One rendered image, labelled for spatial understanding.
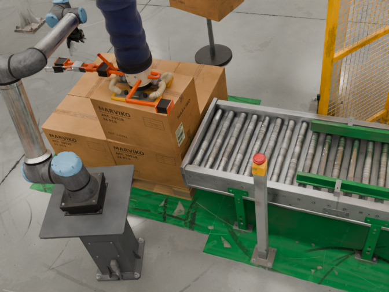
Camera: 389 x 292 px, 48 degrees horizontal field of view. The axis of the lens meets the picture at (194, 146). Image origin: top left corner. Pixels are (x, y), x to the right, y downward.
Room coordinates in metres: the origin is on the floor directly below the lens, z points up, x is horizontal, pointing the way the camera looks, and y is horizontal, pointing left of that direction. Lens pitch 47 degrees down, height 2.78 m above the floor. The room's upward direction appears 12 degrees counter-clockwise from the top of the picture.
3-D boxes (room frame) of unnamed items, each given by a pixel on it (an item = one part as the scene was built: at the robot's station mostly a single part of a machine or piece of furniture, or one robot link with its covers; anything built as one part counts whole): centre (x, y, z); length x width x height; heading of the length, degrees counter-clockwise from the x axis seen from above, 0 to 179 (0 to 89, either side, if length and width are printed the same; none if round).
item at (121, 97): (2.25, 0.31, 0.97); 0.34 x 0.10 x 0.05; 61
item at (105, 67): (2.45, 0.48, 1.08); 0.10 x 0.08 x 0.06; 151
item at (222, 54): (3.83, -0.39, 0.31); 0.40 x 0.40 x 0.62
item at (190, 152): (2.18, -0.06, 0.58); 0.70 x 0.03 x 0.06; 151
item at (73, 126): (2.77, 0.39, 0.34); 1.20 x 1.00 x 0.40; 61
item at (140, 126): (2.36, 0.27, 0.74); 0.60 x 0.40 x 0.40; 56
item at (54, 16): (2.41, 0.64, 1.53); 0.12 x 0.12 x 0.09; 72
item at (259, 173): (1.46, -0.32, 0.50); 0.07 x 0.07 x 1.00; 61
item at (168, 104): (1.96, 0.13, 1.08); 0.09 x 0.08 x 0.05; 151
